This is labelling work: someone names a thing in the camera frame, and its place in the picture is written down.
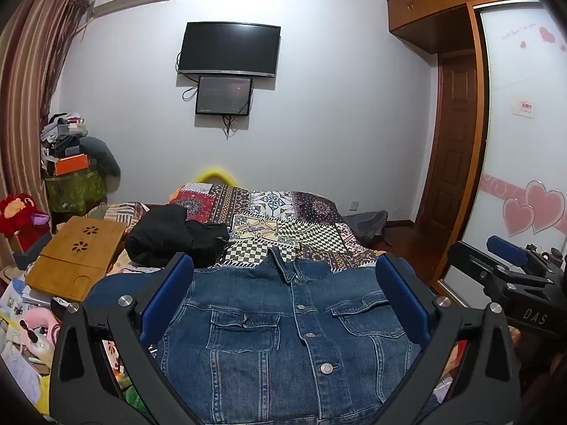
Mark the bamboo lap desk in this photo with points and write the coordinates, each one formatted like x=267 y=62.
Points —
x=75 y=252

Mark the orange box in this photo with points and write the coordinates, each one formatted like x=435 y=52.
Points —
x=71 y=164

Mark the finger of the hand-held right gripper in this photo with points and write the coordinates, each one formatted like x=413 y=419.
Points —
x=507 y=250
x=467 y=265

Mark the wall-mounted black television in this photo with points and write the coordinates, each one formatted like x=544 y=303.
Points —
x=228 y=48

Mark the green cloth-covered cabinet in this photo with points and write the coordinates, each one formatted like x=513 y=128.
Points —
x=75 y=192

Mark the cluttered pile with orange box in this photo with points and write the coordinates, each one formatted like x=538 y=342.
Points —
x=60 y=135

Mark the yellow curved headboard cushion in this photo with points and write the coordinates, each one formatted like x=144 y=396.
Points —
x=217 y=173

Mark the patchwork patterned bed blanket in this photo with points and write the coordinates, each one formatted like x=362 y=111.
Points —
x=288 y=212

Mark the wooden overhead cabinet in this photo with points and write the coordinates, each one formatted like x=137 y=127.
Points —
x=434 y=0

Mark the dark office chair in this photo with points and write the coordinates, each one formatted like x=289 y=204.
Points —
x=365 y=225

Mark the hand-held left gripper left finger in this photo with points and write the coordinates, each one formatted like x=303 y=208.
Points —
x=169 y=292

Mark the brown wooden door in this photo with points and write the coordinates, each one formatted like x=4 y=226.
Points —
x=447 y=150

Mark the black clothing heap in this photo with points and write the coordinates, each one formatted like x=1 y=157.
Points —
x=164 y=234

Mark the heart-print sliding wardrobe door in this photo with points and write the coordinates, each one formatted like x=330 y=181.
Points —
x=518 y=164

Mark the pile of papers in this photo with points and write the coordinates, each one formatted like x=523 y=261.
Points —
x=15 y=363

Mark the pink plush toy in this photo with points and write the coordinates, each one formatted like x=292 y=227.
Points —
x=37 y=327

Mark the red plush toy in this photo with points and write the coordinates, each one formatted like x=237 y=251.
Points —
x=17 y=214

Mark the white wall socket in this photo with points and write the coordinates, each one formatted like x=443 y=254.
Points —
x=354 y=205

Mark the blue denim jacket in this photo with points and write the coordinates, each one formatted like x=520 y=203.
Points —
x=265 y=341

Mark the small black wall monitor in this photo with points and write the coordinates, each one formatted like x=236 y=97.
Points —
x=223 y=95

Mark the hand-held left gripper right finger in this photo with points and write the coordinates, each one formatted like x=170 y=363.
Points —
x=403 y=301

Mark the striped brown curtain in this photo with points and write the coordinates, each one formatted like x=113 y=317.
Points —
x=31 y=97

